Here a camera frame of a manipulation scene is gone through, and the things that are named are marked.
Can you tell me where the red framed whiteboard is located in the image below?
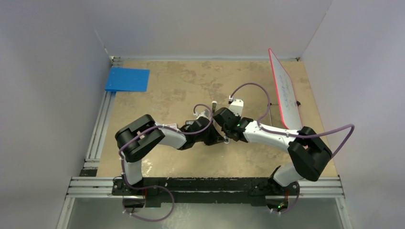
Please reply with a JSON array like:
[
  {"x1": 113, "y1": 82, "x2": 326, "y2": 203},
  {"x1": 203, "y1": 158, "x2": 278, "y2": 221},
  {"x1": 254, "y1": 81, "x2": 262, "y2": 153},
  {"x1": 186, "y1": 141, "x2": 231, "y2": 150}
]
[{"x1": 268, "y1": 48, "x2": 303, "y2": 129}]

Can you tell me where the white stapler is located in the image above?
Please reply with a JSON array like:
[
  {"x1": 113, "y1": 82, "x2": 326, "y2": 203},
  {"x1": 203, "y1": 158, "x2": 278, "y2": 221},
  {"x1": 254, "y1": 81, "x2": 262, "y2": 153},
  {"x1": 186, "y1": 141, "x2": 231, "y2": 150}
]
[{"x1": 211, "y1": 101, "x2": 218, "y2": 115}]

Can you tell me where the red white staple box sleeve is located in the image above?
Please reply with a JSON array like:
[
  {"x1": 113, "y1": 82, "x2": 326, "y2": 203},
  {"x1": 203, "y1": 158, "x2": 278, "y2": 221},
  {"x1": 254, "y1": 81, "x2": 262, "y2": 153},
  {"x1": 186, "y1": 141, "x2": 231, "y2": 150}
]
[{"x1": 164, "y1": 124, "x2": 178, "y2": 129}]

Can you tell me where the blue plastic board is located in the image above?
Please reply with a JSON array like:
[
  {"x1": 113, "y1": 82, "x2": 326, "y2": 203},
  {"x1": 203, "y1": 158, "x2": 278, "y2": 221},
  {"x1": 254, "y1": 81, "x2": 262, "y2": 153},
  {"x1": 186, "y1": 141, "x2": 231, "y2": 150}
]
[{"x1": 105, "y1": 67, "x2": 150, "y2": 92}]

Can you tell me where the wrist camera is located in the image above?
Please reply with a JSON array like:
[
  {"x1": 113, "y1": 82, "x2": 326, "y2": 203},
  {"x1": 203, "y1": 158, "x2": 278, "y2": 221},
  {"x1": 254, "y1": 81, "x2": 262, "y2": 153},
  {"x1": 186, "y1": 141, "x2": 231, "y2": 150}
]
[
  {"x1": 193, "y1": 108, "x2": 212, "y2": 120},
  {"x1": 228, "y1": 97, "x2": 244, "y2": 116}
]

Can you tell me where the whiteboard metal stand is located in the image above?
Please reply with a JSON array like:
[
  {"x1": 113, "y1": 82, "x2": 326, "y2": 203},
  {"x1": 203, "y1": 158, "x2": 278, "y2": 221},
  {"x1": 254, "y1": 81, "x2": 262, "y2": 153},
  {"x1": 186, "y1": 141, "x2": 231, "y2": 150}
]
[{"x1": 270, "y1": 101, "x2": 303, "y2": 129}]

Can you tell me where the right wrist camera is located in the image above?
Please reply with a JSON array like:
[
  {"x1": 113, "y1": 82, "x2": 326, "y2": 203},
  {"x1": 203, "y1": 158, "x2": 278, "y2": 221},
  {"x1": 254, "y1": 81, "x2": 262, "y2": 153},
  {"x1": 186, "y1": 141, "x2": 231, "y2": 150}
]
[{"x1": 228, "y1": 97, "x2": 244, "y2": 116}]

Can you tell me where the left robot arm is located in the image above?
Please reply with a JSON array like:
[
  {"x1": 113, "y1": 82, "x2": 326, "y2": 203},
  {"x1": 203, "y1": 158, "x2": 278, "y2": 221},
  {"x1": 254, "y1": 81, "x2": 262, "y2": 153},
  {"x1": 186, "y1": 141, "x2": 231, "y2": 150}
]
[{"x1": 115, "y1": 114, "x2": 225, "y2": 195}]

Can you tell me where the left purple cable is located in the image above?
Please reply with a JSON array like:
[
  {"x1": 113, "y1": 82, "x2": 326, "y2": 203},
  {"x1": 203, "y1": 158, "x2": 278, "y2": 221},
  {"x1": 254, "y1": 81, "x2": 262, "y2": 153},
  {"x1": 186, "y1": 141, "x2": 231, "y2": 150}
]
[{"x1": 118, "y1": 104, "x2": 214, "y2": 190}]

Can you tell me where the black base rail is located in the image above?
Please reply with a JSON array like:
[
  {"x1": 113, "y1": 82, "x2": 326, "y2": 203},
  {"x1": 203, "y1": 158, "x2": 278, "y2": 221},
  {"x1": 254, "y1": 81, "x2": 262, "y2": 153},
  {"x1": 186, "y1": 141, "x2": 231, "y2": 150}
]
[{"x1": 111, "y1": 177, "x2": 298, "y2": 209}]

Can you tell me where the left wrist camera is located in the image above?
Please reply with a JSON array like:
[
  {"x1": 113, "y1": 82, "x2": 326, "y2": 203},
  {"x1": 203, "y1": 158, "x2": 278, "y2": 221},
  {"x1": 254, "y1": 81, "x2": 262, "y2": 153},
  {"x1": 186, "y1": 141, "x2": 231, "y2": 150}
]
[{"x1": 193, "y1": 108, "x2": 212, "y2": 120}]

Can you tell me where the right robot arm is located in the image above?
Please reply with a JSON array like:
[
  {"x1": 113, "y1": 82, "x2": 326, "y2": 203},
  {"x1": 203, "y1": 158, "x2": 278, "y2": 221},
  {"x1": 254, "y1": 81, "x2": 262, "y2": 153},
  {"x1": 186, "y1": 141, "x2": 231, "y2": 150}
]
[{"x1": 213, "y1": 107, "x2": 332, "y2": 194}]

